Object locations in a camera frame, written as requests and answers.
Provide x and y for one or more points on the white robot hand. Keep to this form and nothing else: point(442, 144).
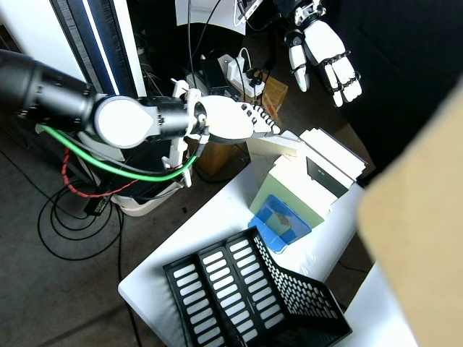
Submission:
point(224, 119)
point(322, 39)

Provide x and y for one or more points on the small cream book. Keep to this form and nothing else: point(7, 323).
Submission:
point(267, 152)

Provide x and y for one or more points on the large cardboard box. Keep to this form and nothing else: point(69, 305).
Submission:
point(217, 159)

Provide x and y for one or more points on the white power strip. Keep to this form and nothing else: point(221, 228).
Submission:
point(235, 77)

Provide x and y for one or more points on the black power adapter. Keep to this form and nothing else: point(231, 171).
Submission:
point(213, 72)

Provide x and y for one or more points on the black plug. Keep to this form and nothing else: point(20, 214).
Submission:
point(255, 77)

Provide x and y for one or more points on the white plug charger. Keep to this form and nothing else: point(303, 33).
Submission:
point(235, 68)

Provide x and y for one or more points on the small brown box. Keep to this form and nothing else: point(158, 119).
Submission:
point(275, 94)

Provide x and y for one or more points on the black curtain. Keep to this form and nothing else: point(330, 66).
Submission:
point(398, 72)

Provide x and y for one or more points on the white curved panel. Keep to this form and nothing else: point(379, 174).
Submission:
point(202, 12)

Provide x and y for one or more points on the white hardcover book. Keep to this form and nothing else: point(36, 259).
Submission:
point(327, 162)

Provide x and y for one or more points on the dark spine book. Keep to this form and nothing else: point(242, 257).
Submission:
point(336, 151)

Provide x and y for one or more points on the cream paged book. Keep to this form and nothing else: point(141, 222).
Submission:
point(332, 156)

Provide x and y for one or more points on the black base with white rim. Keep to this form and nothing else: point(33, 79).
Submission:
point(144, 204)

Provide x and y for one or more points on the black cover white book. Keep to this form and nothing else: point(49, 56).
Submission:
point(325, 179)

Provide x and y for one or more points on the small black floor adapter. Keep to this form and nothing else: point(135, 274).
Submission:
point(97, 206)

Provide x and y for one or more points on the white column with light strip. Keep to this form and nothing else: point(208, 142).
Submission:
point(54, 29)

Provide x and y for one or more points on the blurred tan board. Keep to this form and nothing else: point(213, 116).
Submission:
point(416, 235)

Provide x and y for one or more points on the black plastic file tray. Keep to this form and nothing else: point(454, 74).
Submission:
point(311, 334)

